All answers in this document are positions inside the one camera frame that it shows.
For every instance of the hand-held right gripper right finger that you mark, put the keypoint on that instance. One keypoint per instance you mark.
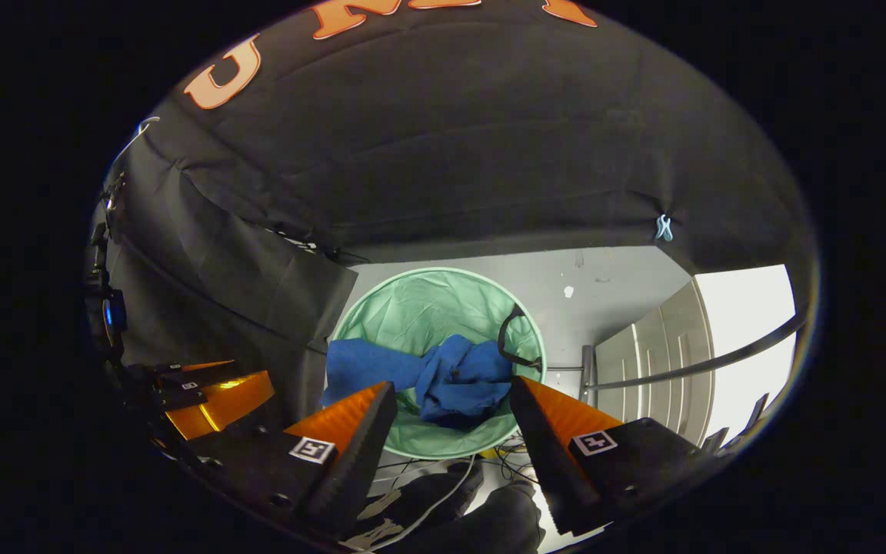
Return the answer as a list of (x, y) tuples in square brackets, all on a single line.
[(547, 454)]

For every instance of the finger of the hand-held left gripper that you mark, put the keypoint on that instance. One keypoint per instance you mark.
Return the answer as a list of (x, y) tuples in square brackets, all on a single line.
[(228, 404), (178, 378)]

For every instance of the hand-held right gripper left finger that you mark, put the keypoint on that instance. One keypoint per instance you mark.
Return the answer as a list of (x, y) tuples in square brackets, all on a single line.
[(358, 454)]

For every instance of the blue jacket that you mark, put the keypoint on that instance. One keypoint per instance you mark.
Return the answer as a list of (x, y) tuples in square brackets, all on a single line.
[(458, 385)]

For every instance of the green laundry hamper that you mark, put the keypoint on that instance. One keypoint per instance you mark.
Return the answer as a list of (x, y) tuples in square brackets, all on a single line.
[(420, 308)]

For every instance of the person's black shoe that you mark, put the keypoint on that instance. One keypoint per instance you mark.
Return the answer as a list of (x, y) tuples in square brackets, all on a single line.
[(428, 492)]

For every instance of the white cabinet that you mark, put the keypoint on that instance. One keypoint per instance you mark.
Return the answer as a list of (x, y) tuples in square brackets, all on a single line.
[(658, 362)]

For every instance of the light blue clip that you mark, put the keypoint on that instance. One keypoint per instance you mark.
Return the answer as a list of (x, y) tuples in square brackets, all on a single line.
[(664, 228)]

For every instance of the black backdrop cloth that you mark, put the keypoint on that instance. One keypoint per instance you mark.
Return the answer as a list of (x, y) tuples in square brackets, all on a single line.
[(451, 154)]

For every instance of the black clothes rack rail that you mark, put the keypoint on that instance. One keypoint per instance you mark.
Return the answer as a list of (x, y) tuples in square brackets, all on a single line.
[(689, 367)]

